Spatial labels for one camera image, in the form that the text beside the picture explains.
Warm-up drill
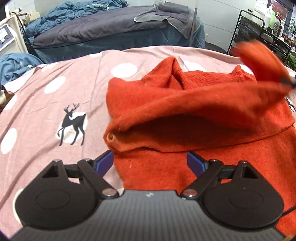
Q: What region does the blue crumpled blanket on bed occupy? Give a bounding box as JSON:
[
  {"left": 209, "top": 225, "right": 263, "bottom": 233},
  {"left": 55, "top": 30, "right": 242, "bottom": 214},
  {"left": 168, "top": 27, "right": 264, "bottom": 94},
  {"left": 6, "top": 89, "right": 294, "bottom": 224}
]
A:
[{"left": 25, "top": 0, "right": 128, "bottom": 38}]

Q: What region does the grey towel on bed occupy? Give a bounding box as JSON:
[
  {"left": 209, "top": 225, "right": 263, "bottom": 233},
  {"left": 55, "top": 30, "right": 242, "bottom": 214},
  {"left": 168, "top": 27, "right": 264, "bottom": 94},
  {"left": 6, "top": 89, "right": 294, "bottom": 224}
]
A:
[{"left": 134, "top": 1, "right": 205, "bottom": 39}]

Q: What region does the black round stool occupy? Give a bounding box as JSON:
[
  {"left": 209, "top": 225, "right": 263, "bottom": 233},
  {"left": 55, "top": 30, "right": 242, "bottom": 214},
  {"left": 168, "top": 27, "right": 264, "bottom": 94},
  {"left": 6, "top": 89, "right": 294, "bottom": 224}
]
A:
[{"left": 205, "top": 42, "right": 227, "bottom": 54}]

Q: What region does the blue crumpled cloth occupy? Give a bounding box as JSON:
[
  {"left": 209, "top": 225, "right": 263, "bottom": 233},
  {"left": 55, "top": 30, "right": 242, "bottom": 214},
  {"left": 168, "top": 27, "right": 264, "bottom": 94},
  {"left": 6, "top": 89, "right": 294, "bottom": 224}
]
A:
[{"left": 0, "top": 53, "right": 43, "bottom": 85}]

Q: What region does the red knit sweater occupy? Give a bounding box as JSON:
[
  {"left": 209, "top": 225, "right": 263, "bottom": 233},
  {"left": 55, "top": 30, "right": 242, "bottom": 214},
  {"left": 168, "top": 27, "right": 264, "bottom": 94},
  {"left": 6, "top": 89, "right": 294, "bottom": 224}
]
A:
[{"left": 103, "top": 39, "right": 296, "bottom": 237}]

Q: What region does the black wire shelf rack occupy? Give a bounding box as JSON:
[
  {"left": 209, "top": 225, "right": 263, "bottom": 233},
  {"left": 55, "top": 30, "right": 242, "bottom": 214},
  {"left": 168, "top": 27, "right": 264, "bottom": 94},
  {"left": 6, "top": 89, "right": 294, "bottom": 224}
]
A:
[{"left": 227, "top": 10, "right": 292, "bottom": 62}]

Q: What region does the dark treatment bed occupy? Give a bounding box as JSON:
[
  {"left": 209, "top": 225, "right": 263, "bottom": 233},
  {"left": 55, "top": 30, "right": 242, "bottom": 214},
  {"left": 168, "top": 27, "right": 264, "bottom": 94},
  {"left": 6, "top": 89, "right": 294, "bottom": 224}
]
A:
[{"left": 26, "top": 6, "right": 205, "bottom": 63}]

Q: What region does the white medical machine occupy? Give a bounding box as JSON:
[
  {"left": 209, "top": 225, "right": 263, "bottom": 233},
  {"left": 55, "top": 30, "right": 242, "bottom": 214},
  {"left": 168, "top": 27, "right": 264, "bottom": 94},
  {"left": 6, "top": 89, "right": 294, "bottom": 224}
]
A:
[{"left": 1, "top": 9, "right": 28, "bottom": 57}]

